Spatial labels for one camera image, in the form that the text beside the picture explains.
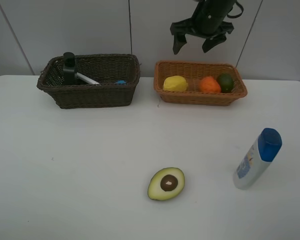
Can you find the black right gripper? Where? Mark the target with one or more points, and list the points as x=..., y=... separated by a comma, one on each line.
x=206, y=22

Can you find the orange mandarin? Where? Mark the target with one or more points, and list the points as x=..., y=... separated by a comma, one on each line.
x=209, y=85

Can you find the yellow lemon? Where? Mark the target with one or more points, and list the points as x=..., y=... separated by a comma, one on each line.
x=175, y=83

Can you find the green lime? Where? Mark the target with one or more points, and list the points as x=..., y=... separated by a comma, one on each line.
x=225, y=82

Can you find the black whiteboard eraser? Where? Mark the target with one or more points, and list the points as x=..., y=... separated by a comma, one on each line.
x=120, y=82

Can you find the white marker with pink caps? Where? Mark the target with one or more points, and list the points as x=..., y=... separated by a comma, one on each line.
x=87, y=79

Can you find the black rectangular bottle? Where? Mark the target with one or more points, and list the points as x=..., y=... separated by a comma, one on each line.
x=69, y=69

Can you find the white bottle with blue cap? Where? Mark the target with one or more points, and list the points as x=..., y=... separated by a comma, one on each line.
x=258, y=158

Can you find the halved avocado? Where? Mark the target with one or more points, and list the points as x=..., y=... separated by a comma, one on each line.
x=166, y=184

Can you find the orange wicker basket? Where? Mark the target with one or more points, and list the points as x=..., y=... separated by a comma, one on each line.
x=193, y=72

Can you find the dark brown wicker basket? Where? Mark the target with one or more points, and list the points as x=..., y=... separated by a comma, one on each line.
x=106, y=69

